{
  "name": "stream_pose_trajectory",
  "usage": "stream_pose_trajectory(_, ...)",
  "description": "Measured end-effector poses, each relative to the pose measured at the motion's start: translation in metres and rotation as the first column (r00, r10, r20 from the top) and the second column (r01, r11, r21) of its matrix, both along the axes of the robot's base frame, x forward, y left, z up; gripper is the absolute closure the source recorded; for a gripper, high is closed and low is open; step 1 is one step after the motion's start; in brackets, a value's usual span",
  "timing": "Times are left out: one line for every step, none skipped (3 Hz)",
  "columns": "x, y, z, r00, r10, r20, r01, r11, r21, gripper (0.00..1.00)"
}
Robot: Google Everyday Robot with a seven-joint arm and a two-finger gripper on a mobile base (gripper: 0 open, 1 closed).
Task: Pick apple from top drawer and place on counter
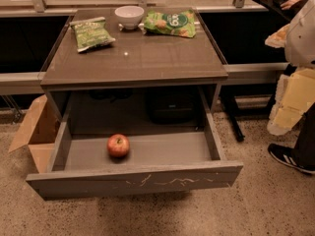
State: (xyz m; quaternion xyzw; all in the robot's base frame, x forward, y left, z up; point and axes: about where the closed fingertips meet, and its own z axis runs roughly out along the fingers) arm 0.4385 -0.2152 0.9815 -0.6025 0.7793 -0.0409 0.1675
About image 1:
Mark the white ceramic bowl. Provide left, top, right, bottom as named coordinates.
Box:
left=114, top=6, right=145, bottom=30

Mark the grey open drawer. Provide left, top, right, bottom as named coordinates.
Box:
left=27, top=88, right=243, bottom=200

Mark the green snack bag left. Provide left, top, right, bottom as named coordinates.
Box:
left=70, top=17, right=115, bottom=53

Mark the black white sneaker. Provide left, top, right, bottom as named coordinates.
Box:
left=268, top=144, right=315, bottom=175

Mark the red apple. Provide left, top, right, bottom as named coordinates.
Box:
left=106, top=134, right=130, bottom=157

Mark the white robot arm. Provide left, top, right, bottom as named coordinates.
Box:
left=265, top=0, right=315, bottom=136

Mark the black bag under cabinet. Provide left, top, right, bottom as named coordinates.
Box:
left=145, top=87, right=198, bottom=124

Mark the person's hand on laptop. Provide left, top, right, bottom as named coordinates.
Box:
left=281, top=0, right=302, bottom=10

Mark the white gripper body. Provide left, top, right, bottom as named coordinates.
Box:
left=267, top=68, right=315, bottom=136

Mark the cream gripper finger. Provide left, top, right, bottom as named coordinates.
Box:
left=265, top=25, right=289, bottom=48

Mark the brown cardboard box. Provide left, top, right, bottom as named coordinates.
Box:
left=9, top=95, right=60, bottom=173

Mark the green chip bag right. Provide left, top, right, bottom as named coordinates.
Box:
left=144, top=10, right=196, bottom=38

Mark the grey counter cabinet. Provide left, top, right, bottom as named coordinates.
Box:
left=39, top=6, right=229, bottom=123

